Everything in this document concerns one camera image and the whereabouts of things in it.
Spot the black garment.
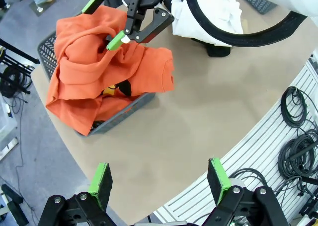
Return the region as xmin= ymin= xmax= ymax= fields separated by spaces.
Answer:
xmin=190 ymin=37 xmax=232 ymax=58

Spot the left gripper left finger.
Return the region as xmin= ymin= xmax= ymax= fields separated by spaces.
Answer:
xmin=37 ymin=162 xmax=117 ymax=226

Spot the orange sweatshirt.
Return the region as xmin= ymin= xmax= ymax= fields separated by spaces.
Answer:
xmin=45 ymin=5 xmax=175 ymax=137

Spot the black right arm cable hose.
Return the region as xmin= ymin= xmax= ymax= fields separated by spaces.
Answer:
xmin=183 ymin=0 xmax=310 ymax=48

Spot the clear plastic storage box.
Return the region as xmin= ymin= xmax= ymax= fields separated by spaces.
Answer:
xmin=0 ymin=94 xmax=19 ymax=159

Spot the black tripod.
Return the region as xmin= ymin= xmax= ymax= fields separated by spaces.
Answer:
xmin=0 ymin=38 xmax=40 ymax=97

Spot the white t-shirt with black print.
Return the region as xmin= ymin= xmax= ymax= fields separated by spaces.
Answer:
xmin=162 ymin=0 xmax=244 ymax=48

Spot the black metal floor bracket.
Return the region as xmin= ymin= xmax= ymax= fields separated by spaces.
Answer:
xmin=0 ymin=183 xmax=30 ymax=226

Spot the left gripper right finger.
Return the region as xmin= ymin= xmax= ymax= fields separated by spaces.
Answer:
xmin=202 ymin=158 xmax=290 ymax=226

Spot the aluminium slotted base plate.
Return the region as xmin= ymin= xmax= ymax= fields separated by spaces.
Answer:
xmin=153 ymin=53 xmax=318 ymax=226

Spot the grey plastic woven basket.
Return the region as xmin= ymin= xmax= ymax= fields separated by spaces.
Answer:
xmin=232 ymin=0 xmax=278 ymax=15
xmin=37 ymin=31 xmax=157 ymax=137

